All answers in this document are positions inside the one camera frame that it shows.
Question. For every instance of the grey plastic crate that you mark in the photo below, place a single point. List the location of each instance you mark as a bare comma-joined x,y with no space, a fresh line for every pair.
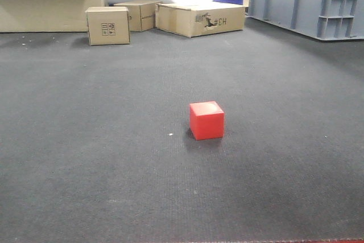
328,20

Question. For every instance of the dark grey carpet mat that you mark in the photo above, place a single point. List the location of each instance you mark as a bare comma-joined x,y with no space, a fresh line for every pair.
96,144

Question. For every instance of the cardboard box middle back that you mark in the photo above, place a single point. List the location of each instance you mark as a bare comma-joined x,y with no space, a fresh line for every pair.
141,14

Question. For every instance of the large flat cardboard box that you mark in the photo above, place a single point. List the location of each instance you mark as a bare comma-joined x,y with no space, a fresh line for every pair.
199,20

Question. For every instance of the red magnetic cube block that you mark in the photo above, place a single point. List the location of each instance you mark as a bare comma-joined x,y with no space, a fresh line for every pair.
206,120

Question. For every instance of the small cardboard box front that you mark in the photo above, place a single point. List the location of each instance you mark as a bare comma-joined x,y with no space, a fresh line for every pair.
108,25

